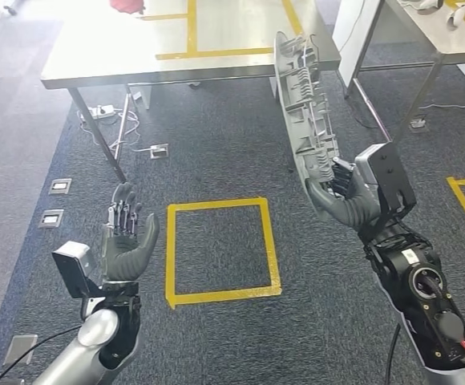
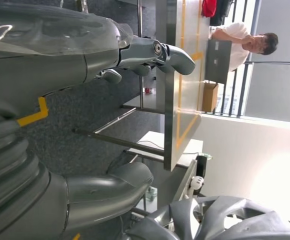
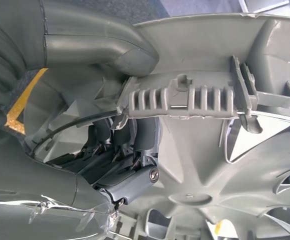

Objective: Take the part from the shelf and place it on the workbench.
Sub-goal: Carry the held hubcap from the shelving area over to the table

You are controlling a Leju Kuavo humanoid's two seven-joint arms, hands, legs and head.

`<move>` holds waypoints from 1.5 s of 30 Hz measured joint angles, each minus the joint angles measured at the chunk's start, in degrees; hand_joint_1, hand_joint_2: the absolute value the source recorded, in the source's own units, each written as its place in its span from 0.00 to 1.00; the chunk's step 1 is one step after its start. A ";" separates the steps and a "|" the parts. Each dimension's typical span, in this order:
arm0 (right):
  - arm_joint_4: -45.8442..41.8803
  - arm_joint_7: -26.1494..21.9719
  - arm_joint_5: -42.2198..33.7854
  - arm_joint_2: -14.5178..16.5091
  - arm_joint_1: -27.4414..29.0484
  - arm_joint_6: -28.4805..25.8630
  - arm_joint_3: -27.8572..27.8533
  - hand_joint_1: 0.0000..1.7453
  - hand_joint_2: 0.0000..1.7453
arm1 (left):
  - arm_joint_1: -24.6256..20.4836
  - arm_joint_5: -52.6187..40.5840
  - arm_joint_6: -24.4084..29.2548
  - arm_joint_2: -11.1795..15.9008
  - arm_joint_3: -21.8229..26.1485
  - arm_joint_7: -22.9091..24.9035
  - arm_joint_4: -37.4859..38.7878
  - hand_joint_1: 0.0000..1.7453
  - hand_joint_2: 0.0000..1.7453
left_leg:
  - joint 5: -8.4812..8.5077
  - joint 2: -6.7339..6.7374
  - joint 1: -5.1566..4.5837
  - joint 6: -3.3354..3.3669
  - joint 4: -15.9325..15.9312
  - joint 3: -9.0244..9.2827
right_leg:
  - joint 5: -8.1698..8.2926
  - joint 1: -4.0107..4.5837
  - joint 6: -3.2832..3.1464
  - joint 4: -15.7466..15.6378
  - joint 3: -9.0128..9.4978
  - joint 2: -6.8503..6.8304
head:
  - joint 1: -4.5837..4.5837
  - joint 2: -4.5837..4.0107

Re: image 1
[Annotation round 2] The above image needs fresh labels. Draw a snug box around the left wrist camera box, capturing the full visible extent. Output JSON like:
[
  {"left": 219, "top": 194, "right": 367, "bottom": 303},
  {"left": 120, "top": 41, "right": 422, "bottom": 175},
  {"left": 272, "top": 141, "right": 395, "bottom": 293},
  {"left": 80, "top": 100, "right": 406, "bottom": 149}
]
[{"left": 51, "top": 240, "right": 99, "bottom": 300}]

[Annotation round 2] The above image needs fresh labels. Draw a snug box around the white controller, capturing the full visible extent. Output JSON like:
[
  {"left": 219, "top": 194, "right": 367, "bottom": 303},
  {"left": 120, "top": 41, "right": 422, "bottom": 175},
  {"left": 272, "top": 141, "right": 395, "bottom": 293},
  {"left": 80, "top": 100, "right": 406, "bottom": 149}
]
[
  {"left": 401, "top": 0, "right": 445, "bottom": 12},
  {"left": 445, "top": 2, "right": 465, "bottom": 29}
]

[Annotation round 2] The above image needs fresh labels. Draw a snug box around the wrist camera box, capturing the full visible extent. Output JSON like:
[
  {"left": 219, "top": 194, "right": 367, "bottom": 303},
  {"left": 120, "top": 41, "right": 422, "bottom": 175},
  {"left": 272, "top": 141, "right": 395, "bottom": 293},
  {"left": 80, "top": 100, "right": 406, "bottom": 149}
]
[
  {"left": 354, "top": 141, "right": 417, "bottom": 225},
  {"left": 51, "top": 240, "right": 99, "bottom": 300}
]

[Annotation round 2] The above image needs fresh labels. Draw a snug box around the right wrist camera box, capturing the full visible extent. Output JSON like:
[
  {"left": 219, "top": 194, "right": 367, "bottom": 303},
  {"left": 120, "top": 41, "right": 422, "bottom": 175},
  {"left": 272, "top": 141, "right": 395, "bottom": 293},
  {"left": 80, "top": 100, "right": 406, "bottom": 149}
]
[{"left": 354, "top": 141, "right": 417, "bottom": 225}]

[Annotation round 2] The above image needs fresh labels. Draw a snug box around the white cable bundle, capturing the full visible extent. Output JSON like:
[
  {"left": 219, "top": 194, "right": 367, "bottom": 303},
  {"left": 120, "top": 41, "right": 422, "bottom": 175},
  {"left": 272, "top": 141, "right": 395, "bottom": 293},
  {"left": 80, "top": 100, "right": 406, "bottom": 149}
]
[{"left": 76, "top": 106, "right": 153, "bottom": 155}]

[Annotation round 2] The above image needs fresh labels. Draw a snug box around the grey plastic wheel hubcap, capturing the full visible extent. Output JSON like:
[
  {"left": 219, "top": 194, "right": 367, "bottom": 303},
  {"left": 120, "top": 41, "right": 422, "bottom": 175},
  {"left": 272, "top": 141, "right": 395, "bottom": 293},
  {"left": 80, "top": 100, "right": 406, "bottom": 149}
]
[{"left": 273, "top": 30, "right": 341, "bottom": 221}]

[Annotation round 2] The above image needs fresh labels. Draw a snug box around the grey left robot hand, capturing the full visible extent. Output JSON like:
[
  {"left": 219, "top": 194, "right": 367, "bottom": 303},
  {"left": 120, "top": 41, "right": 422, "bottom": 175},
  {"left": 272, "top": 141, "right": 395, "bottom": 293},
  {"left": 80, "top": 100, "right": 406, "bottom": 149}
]
[{"left": 100, "top": 182, "right": 161, "bottom": 284}]

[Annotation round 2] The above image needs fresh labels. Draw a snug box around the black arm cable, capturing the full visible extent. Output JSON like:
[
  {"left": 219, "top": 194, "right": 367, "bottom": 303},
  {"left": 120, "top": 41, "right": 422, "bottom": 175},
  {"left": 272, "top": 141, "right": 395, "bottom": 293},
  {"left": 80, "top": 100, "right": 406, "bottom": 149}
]
[
  {"left": 0, "top": 325, "right": 82, "bottom": 385},
  {"left": 384, "top": 324, "right": 402, "bottom": 385}
]

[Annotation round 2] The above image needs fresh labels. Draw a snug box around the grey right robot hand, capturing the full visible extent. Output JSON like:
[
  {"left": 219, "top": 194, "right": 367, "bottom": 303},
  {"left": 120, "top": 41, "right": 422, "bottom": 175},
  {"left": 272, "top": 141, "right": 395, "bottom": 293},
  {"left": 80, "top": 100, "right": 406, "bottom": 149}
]
[{"left": 304, "top": 156, "right": 381, "bottom": 232}]

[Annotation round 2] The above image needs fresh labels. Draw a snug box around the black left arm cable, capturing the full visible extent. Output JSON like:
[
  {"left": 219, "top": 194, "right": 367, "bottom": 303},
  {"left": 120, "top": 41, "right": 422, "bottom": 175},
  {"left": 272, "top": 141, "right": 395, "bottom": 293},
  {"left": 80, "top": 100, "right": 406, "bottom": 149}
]
[{"left": 0, "top": 325, "right": 82, "bottom": 385}]

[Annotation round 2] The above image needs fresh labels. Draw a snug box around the steel workbench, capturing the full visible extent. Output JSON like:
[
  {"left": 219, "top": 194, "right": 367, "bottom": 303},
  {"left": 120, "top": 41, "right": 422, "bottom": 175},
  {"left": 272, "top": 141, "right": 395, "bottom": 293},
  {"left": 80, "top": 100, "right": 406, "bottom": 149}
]
[{"left": 39, "top": 0, "right": 342, "bottom": 184}]

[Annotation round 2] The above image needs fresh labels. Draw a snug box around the white floor power strip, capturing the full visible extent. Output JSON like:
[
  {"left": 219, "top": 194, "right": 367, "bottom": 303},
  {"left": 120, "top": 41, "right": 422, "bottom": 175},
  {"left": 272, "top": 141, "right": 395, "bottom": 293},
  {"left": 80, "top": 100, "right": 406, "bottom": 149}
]
[{"left": 89, "top": 103, "right": 116, "bottom": 120}]

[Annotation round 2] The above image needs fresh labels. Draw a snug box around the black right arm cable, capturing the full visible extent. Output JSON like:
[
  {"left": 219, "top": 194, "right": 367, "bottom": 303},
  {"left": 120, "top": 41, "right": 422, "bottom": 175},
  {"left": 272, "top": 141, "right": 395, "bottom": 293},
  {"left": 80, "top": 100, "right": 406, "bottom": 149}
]
[{"left": 384, "top": 324, "right": 402, "bottom": 385}]

